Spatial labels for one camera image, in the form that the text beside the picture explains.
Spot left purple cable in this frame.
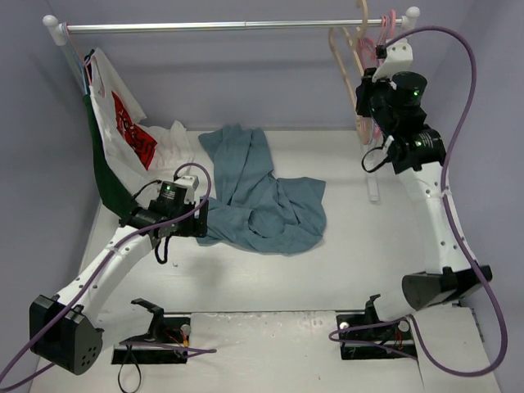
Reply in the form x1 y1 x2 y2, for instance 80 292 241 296
0 162 218 392

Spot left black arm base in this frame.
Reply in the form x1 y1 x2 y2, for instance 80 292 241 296
111 298 192 365

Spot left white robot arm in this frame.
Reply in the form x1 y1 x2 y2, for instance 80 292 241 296
29 183 209 375

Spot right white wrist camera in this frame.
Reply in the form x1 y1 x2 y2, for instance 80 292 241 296
373 38 413 82

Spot dark green garment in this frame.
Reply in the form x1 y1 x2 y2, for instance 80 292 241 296
83 94 138 218

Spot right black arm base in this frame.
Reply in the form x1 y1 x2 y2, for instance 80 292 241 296
329 295 418 361

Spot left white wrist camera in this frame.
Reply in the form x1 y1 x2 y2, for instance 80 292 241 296
174 174 199 205

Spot beige wooden hanger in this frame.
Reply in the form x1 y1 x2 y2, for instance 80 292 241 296
327 0 373 145

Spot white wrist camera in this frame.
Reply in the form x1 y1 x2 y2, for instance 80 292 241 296
174 174 199 205
373 38 413 82

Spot white t shirt red print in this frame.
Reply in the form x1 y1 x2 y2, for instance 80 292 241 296
89 48 194 194

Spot pink wire hangers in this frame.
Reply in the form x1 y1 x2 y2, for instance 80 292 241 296
357 9 396 145

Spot silver clothes rail rack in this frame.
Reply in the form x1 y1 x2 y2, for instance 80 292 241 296
42 6 422 204

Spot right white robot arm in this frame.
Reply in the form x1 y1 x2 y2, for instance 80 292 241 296
356 68 493 337

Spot teal blue t shirt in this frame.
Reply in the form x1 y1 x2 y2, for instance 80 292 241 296
199 124 327 255

